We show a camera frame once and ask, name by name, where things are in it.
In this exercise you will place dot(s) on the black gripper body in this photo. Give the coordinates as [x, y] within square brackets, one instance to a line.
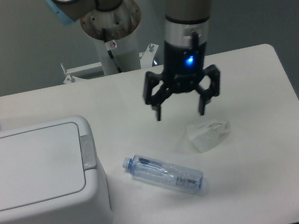
[183, 67]

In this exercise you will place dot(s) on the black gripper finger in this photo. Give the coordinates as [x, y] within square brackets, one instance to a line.
[157, 89]
[213, 90]

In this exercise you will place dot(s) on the white push-lid trash can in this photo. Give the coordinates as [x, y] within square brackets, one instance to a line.
[50, 173]

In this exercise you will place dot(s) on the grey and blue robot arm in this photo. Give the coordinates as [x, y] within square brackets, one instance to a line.
[186, 28]

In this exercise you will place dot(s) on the empty clear plastic bottle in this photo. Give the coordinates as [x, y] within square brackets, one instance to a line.
[167, 175]

